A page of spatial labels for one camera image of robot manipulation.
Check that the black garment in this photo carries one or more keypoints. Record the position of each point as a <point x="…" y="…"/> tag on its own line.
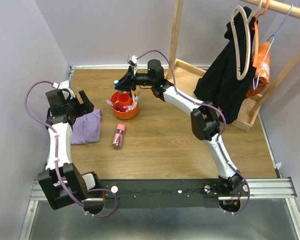
<point x="220" y="85"/>

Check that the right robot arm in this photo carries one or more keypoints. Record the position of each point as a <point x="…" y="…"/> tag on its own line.
<point x="205" y="123"/>

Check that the orange hanger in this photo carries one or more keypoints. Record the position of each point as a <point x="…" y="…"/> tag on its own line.
<point x="256" y="29"/>

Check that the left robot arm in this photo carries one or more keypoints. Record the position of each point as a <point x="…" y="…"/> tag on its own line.
<point x="61" y="182"/>

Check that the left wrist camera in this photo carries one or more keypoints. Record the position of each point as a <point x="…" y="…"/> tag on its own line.
<point x="63" y="86"/>

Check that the pink capped white marker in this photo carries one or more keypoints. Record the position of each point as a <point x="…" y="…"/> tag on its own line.
<point x="129" y="107"/>

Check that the orange garment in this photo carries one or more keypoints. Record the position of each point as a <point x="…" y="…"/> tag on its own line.
<point x="262" y="70"/>

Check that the yellow capped white marker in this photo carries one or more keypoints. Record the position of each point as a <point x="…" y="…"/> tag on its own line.
<point x="133" y="96"/>

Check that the wooden clothes rack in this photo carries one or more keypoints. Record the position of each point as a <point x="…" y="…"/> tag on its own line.
<point x="251" y="106"/>

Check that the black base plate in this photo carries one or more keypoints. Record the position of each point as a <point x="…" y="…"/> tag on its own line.
<point x="171" y="193"/>

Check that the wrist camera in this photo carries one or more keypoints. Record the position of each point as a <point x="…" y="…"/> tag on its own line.
<point x="63" y="86"/>
<point x="133" y="61"/>

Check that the blue jar grey lid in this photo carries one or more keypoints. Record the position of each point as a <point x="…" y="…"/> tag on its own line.
<point x="116" y="82"/>

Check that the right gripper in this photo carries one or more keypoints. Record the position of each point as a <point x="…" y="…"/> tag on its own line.
<point x="128" y="80"/>

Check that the aluminium rail frame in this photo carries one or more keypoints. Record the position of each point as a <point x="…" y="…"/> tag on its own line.
<point x="269" y="212"/>

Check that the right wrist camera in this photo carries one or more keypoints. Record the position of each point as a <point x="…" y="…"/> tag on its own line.
<point x="133" y="61"/>

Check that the blue wire hanger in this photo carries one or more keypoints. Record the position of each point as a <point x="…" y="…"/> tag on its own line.
<point x="272" y="38"/>

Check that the purple cloth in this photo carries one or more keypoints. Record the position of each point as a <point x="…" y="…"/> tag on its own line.
<point x="87" y="128"/>

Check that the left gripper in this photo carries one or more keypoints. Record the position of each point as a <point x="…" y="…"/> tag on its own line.
<point x="85" y="107"/>

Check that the pink lidded marker bottle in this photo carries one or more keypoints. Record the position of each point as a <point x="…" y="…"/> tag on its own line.
<point x="118" y="137"/>

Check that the blue capped white marker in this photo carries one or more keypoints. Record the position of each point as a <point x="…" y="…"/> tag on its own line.
<point x="136" y="101"/>

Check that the red pen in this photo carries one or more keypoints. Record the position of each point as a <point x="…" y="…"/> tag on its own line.
<point x="113" y="105"/>

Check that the orange round desk organizer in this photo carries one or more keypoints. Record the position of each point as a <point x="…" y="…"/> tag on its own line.
<point x="120" y="100"/>

